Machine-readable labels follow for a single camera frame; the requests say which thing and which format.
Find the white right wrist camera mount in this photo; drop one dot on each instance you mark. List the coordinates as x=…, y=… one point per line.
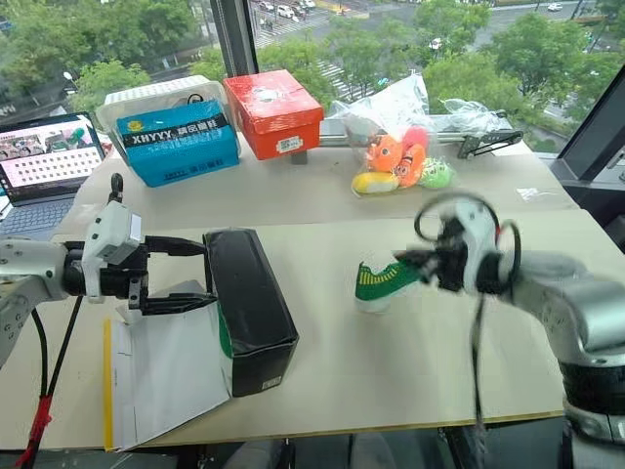
x=476, y=220

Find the yellow plush toy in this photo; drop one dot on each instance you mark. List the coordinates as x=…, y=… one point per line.
x=373, y=183

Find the dark window frame post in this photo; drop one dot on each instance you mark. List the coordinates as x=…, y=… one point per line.
x=237, y=34

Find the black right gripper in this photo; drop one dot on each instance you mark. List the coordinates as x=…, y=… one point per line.
x=451, y=259

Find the open laptop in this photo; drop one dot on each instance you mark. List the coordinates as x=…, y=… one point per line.
x=46, y=161

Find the orange red shoebox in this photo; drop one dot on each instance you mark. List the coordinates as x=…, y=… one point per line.
x=273, y=112

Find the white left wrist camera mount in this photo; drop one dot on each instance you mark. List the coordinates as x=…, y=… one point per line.
x=110, y=229

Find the blue shoebox with print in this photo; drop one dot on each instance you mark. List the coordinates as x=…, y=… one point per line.
x=180, y=146

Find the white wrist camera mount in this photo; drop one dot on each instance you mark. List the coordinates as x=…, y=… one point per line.
x=476, y=220
x=110, y=229

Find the black shoebox with white lid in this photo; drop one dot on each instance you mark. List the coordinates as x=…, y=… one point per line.
x=249, y=293

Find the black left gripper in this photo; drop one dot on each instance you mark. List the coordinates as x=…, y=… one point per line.
x=122, y=283

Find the translucent plastic toy bag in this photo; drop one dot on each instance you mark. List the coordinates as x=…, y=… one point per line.
x=390, y=107

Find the white plastic storage bin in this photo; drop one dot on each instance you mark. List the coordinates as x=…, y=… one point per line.
x=146, y=93

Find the pink fluffy plush toy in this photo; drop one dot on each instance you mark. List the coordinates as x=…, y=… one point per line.
x=417, y=137

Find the green plush toy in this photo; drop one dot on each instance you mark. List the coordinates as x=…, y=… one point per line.
x=435, y=173

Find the dark grey rounded shape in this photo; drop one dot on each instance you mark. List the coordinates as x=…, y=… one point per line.
x=259, y=454

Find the small clear plastic wrapper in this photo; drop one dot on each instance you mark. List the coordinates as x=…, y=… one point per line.
x=534, y=194

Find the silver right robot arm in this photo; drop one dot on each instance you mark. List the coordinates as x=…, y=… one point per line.
x=561, y=298

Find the crumpled clear plastic bag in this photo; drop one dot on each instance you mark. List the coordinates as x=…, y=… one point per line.
x=471, y=115

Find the green knit shoe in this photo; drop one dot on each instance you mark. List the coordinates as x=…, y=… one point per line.
x=383, y=285
x=224, y=332

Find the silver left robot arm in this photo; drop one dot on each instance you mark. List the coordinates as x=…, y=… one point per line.
x=29, y=273

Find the orange fish plush toy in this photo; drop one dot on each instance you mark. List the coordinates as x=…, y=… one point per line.
x=393, y=158

